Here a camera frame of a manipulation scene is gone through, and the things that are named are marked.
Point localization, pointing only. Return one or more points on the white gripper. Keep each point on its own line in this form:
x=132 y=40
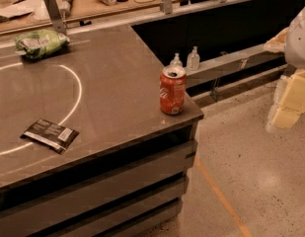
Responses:
x=298 y=43

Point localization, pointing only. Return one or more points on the red coke can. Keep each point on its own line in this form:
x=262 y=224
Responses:
x=172 y=89

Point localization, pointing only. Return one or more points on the green jalapeno chip bag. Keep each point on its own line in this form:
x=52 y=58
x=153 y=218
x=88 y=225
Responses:
x=40 y=44

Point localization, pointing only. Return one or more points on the clear sanitizer bottle right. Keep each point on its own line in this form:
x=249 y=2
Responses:
x=193 y=59

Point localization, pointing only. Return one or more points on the clear sanitizer bottle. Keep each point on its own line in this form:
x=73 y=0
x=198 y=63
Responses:
x=193 y=59
x=176 y=60

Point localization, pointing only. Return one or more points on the clear sanitizer bottle left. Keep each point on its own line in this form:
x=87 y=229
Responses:
x=176 y=60

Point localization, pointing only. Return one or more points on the grey drawer cabinet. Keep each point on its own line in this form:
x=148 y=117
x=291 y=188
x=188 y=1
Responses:
x=118 y=194

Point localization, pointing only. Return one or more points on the caulk tube on desk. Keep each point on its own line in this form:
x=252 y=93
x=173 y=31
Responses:
x=65 y=7

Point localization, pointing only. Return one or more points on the black snack packet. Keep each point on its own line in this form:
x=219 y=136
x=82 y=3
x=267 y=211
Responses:
x=53 y=135

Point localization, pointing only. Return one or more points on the white paper sheets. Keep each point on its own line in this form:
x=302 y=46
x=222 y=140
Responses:
x=35 y=7

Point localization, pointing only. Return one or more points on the grey metal bracket post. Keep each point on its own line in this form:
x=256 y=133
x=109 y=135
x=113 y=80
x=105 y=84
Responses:
x=54 y=15

